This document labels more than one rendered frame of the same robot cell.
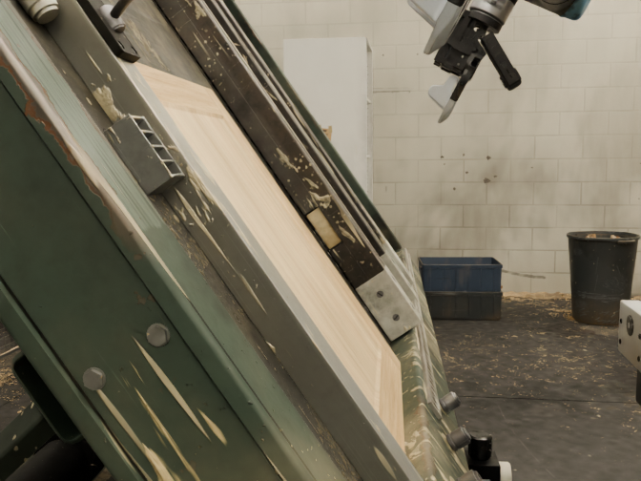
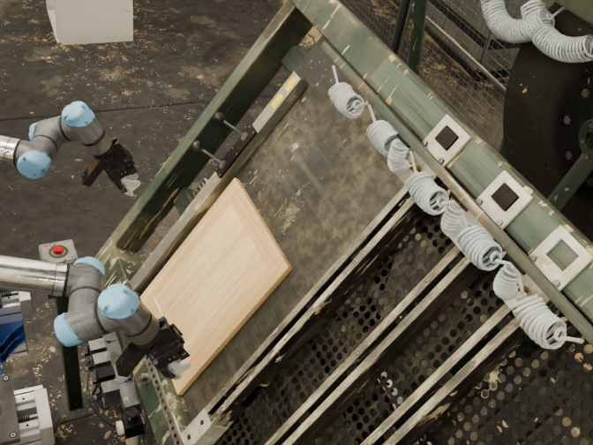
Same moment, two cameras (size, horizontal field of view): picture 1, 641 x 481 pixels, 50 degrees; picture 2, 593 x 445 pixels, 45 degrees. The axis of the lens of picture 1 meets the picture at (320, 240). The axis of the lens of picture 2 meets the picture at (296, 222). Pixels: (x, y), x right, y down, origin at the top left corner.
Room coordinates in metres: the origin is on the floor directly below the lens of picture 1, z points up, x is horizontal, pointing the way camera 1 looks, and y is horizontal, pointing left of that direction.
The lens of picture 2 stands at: (2.40, -0.72, 2.79)
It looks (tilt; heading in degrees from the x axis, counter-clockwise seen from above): 40 degrees down; 143
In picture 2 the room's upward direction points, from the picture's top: 10 degrees clockwise
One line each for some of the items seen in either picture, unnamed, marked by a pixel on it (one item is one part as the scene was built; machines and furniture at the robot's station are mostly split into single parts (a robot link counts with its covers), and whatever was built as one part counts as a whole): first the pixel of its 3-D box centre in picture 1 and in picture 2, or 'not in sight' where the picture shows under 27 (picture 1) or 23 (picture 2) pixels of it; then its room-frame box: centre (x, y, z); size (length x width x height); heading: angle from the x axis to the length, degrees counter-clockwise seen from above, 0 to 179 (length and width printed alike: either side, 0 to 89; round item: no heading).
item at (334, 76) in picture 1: (331, 185); not in sight; (5.22, -0.08, 1.03); 0.61 x 0.58 x 2.05; 172
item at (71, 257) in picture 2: not in sight; (60, 269); (0.44, -0.29, 0.84); 0.12 x 0.12 x 0.18; 84
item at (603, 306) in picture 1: (601, 277); not in sight; (5.12, -2.10, 0.33); 0.52 x 0.51 x 0.65; 172
